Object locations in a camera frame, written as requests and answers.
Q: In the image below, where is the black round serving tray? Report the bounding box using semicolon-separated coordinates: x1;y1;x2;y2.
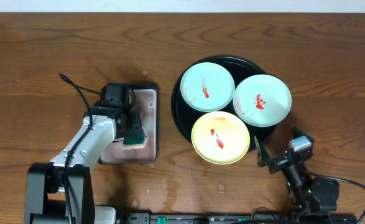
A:
171;55;277;152

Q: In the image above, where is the yellow plate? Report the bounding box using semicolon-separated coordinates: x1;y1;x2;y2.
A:
191;111;251;165

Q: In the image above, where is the black rectangular soapy tray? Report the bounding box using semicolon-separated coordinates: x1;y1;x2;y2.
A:
98;83;158;165

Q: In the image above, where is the green and yellow sponge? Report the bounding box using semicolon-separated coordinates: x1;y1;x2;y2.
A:
122;128;146;149

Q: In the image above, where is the mint plate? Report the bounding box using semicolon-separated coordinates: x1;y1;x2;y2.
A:
180;62;235;112
233;74;292;128

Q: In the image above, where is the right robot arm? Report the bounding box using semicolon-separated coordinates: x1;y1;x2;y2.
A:
254;125;340;222

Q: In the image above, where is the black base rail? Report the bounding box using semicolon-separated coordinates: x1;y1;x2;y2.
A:
124;213;358;224

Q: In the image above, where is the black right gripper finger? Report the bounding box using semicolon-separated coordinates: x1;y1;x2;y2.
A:
254;136;272;167
292;124;315;143

